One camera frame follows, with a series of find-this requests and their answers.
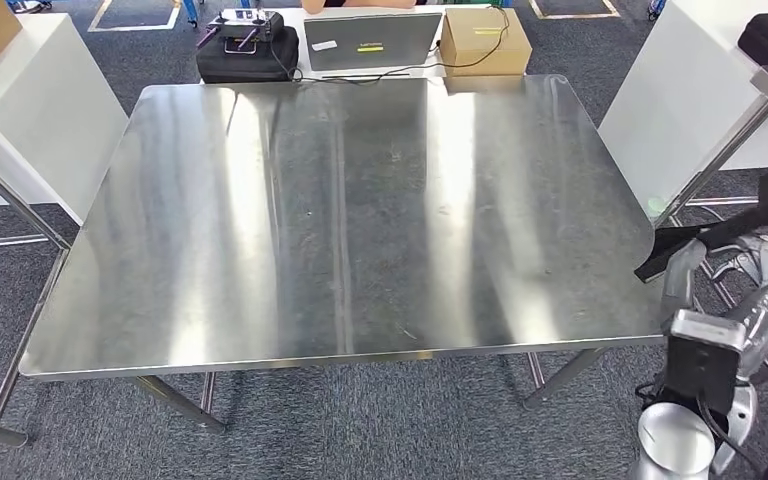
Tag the grey remote controller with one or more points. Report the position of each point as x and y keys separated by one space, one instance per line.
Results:
x=245 y=23

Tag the grey laptop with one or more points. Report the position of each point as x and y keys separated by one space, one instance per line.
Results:
x=371 y=33

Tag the white partition board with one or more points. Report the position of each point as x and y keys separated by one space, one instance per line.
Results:
x=689 y=99
x=46 y=119

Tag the black smartphone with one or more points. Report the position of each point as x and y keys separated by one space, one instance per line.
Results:
x=241 y=46

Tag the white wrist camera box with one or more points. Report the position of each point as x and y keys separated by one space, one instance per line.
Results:
x=705 y=328

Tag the person's forearm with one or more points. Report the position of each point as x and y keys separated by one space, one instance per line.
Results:
x=357 y=5

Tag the steel workbench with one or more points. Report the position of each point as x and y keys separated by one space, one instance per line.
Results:
x=324 y=218

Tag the white desk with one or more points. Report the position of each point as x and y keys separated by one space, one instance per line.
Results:
x=291 y=33

